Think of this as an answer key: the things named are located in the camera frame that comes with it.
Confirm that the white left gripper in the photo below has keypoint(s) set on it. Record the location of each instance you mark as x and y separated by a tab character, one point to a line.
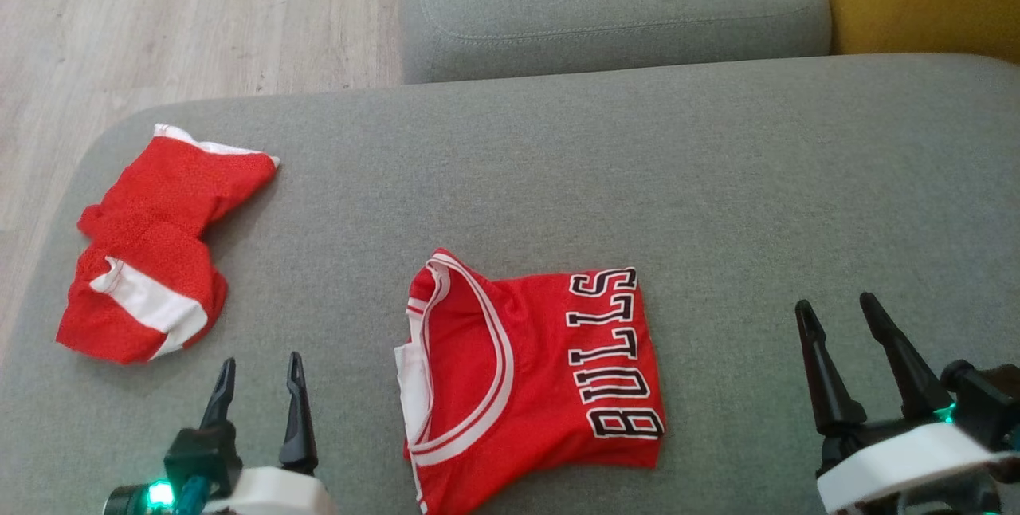
275	495

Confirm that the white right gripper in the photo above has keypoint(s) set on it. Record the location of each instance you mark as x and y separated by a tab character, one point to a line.
900	459

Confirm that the red and white shorts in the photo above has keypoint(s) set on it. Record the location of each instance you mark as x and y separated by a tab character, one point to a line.
159	212

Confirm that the red Bulls basketball jersey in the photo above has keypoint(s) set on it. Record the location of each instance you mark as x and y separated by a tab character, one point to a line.
542	355

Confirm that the grey fabric sofa seat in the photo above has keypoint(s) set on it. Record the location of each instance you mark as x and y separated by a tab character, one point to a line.
637	164

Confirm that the grey fabric sofa cushion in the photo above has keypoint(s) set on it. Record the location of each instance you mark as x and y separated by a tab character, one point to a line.
606	5

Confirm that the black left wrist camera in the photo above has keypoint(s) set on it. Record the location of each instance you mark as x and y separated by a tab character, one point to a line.
203	455

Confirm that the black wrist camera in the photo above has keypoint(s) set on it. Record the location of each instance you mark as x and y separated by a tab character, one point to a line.
203	455
980	399

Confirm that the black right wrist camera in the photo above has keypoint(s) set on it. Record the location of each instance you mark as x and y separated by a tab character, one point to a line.
980	399

